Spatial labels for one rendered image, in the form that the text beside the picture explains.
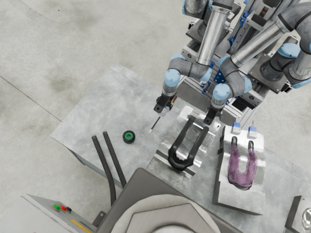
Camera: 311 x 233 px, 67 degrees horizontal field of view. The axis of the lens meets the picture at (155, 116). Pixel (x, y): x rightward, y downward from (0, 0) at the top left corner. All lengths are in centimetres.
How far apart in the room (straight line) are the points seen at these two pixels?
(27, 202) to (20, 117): 192
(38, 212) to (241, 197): 105
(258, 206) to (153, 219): 131
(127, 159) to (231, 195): 64
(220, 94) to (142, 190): 97
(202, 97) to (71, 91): 137
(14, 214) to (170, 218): 69
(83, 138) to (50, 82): 134
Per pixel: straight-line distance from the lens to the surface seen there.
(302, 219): 170
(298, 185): 179
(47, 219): 83
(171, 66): 122
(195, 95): 242
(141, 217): 21
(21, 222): 85
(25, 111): 272
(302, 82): 150
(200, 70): 123
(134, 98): 165
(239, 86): 124
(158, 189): 25
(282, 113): 296
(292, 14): 120
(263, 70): 168
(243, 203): 148
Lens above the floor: 226
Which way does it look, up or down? 66 degrees down
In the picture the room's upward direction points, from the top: 11 degrees clockwise
